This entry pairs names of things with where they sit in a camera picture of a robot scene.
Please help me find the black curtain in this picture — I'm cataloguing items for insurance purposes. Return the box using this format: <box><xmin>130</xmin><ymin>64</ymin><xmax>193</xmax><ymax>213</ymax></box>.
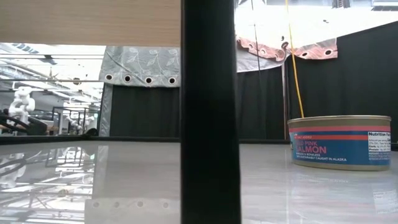
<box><xmin>285</xmin><ymin>21</ymin><xmax>398</xmax><ymax>143</ymax></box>
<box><xmin>109</xmin><ymin>84</ymin><xmax>182</xmax><ymax>138</ymax></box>
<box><xmin>238</xmin><ymin>63</ymin><xmax>285</xmax><ymax>140</ymax></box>

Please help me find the grey leaf-pattern curtain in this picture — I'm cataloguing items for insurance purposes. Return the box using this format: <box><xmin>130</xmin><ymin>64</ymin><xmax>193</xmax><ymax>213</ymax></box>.
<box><xmin>98</xmin><ymin>45</ymin><xmax>181</xmax><ymax>137</ymax></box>

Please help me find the grey stand pole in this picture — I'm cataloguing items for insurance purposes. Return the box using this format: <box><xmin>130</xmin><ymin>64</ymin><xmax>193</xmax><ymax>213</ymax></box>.
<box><xmin>281</xmin><ymin>62</ymin><xmax>287</xmax><ymax>140</ymax></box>

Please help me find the light wooden shelf board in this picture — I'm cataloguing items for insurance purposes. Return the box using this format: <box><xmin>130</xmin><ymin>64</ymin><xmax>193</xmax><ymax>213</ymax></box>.
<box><xmin>0</xmin><ymin>0</ymin><xmax>182</xmax><ymax>47</ymax></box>

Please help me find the pink eyelet curtain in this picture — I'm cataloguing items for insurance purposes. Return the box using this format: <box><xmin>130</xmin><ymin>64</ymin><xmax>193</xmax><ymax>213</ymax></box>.
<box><xmin>236</xmin><ymin>35</ymin><xmax>339</xmax><ymax>62</ymax></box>

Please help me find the black shelf side panel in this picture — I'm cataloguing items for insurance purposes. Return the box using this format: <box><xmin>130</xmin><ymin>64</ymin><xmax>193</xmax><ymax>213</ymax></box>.
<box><xmin>180</xmin><ymin>0</ymin><xmax>242</xmax><ymax>224</ymax></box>

